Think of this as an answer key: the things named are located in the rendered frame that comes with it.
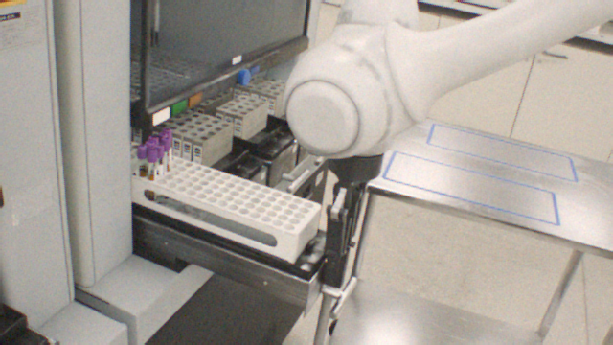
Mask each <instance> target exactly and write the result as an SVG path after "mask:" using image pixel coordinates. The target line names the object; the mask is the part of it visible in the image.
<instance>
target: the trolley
mask: <svg viewBox="0 0 613 345"><path fill-rule="evenodd" d="M366 193H368V194H369V195H368V200H367V204H366V210H364V215H363V219H362V224H361V229H360V233H359V238H358V244H357V247H356V252H355V257H354V262H353V267H352V271H351V275H350V277H355V278H356V279H357V285H356V287H354V288H353V290H352V293H351V294H350V296H349V298H348V300H347V302H346V303H345V305H344V308H343V310H342V313H341V315H340V318H338V319H334V320H333V321H332V322H331V323H330V324H329V322H330V318H329V312H330V310H331V308H332V307H333V301H334V298H331V297H328V296H327V295H324V294H323V298H322V304H321V309H320V314H318V319H317V324H316V329H315V335H314V340H313V345H326V340H327V335H328V331H329V335H330V339H329V344H328V345H543V343H544V339H545V337H546V335H547V333H548V331H549V330H550V328H551V325H552V323H553V321H554V319H555V317H556V313H557V311H558V309H559V307H560V305H561V303H562V301H563V298H564V296H565V294H566V292H567V290H568V288H569V286H570V285H571V283H572V281H573V279H574V277H575V275H576V273H577V270H578V268H579V265H580V263H581V261H582V259H583V256H584V254H585V253H588V254H592V255H595V256H599V257H602V258H605V259H606V258H608V259H611V260H613V163H608V162H604V161H601V160H598V159H593V158H589V157H585V156H581V155H577V154H573V153H570V152H565V151H561V150H557V149H550V148H546V147H542V146H538V145H534V143H530V142H525V141H521V140H517V139H513V138H509V137H506V136H502V135H498V134H493V133H488V132H484V131H480V130H476V128H472V127H468V126H460V125H456V124H451V123H448V122H444V121H440V120H434V119H430V118H426V119H425V121H424V122H421V123H419V124H416V125H414V126H411V127H409V128H407V129H405V130H403V131H402V132H400V133H398V134H396V135H394V138H393V144H392V147H391V148H390V149H389V150H388V151H387V152H385V157H384V162H383V167H381V172H380V175H379V177H378V178H376V179H374V180H372V181H370V182H369V185H368V188H367V192H366ZM377 196H382V197H387V198H390V199H393V200H396V201H400V202H404V203H408V204H412V205H416V206H419V207H422V208H426V209H429V210H434V211H438V213H441V214H445V215H449V216H451V217H455V218H458V219H465V220H468V221H472V222H476V223H479V224H483V225H486V226H489V227H493V228H497V229H500V230H504V231H507V232H511V233H514V234H517V235H521V236H525V237H528V238H532V239H533V238H536V239H539V240H543V241H545V242H551V243H555V244H558V245H562V246H565V247H568V248H572V249H573V251H572V254H571V256H570V258H569V260H568V262H567V265H566V266H565V269H564V271H563V274H562V276H561V278H560V280H559V282H558V285H557V287H556V290H555V293H554V295H553V297H552V299H551V302H550V304H549V306H548V308H547V309H546V312H545V315H544V317H543V319H542V322H541V323H540V324H539V326H538V328H537V330H536V331H533V330H531V329H527V328H524V327H521V326H518V325H515V324H514V325H512V324H509V323H506V322H503V321H500V320H497V319H494V318H491V317H488V316H485V315H482V314H479V313H476V312H474V313H473V312H470V311H467V310H461V309H458V308H455V307H452V306H449V305H446V304H443V303H439V302H436V301H433V300H430V299H426V298H423V297H420V296H418V295H415V294H411V293H408V292H405V291H402V290H398V289H395V288H391V287H386V286H383V285H381V284H377V283H373V282H370V281H367V280H364V279H361V278H359V276H360V271H361V267H362V263H363V258H364V253H365V249H366V244H367V240H368V239H369V235H370V231H371V227H372V221H373V217H374V212H375V204H376V200H377Z"/></svg>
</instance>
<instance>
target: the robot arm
mask: <svg viewBox="0 0 613 345"><path fill-rule="evenodd" d="M612 18H613V0H516V1H515V2H513V3H511V4H509V5H507V6H505V7H503V8H501V9H499V10H497V11H493V12H491V13H489V12H488V13H486V14H483V15H481V16H478V17H476V18H473V19H471V20H468V21H466V22H463V23H461V24H457V25H454V26H451V27H448V28H444V29H438V30H433V31H427V32H420V16H419V15H418V7H417V1H416V0H346V1H345V3H344V5H343V8H341V11H340V12H339V15H338V18H337V23H336V27H334V28H333V29H332V32H331V35H330V38H329V39H327V40H325V41H323V42H322V43H320V44H319V45H316V46H315V48H313V49H312V50H311V51H310V52H309V53H308V54H306V55H305V56H304V57H303V58H302V59H301V60H299V61H298V63H297V64H296V65H295V67H294V68H293V70H292V73H291V74H290V77H289V79H288V81H287V83H286V87H285V90H284V114H286V118H287V121H288V123H289V127H290V129H291V131H292V132H293V135H294V138H295V140H296V141H297V143H298V144H300V145H301V146H302V147H303V148H304V149H306V150H308V151H309V152H311V153H313V154H317V155H319V156H323V158H328V162H327V166H328V168H329V170H331V171H332V173H333V174H334V175H335V176H336V177H337V178H338V182H335V183H334V186H333V195H334V198H333V203H332V205H328V206H327V207H326V215H327V225H326V240H325V246H324V249H325V253H327V260H326V266H325V272H324V279H323V284H325V285H328V286H331V287H333V288H339V289H341V287H342V286H343V285H344V279H345V274H346V269H347V263H348V258H349V253H351V247H352V248H355V246H356V242H353V241H352V237H354V236H355V235H356V229H357V225H358V221H359V217H360V213H361V209H362V204H363V200H365V195H366V192H367V188H368V185H369V182H370V181H372V180H374V179H376V178H378V177H379V175H380V172H381V167H383V162H384V157H385V152H387V151H388V150H389V149H390V148H391V147H392V144H393V138H394V135H396V134H398V133H400V132H402V131H403V130H405V129H407V128H409V127H412V126H414V125H416V124H419V123H421V122H424V121H425V119H426V117H427V113H428V111H429V109H430V108H431V106H432V105H433V103H434V102H435V101H436V100H437V99H439V98H440V97H441V96H443V95H446V94H448V93H450V92H452V91H454V90H456V89H458V88H460V87H463V86H465V85H467V84H470V83H472V82H475V81H478V80H480V79H482V78H485V77H487V76H489V75H492V74H494V73H496V72H499V71H501V70H503V69H506V68H507V67H509V66H511V65H514V64H515V63H517V62H519V61H521V60H524V59H526V58H529V57H531V56H533V55H536V54H538V53H539V52H541V51H543V50H545V49H547V50H548V49H550V48H552V47H554V46H556V45H558V44H560V43H561V42H563V41H565V40H567V39H570V38H572V37H574V36H576V35H578V34H581V33H583V32H587V31H589V30H591V29H594V28H595V27H597V26H599V25H601V24H602V23H605V22H607V21H608V20H610V19H612ZM347 246H348V247H347Z"/></svg>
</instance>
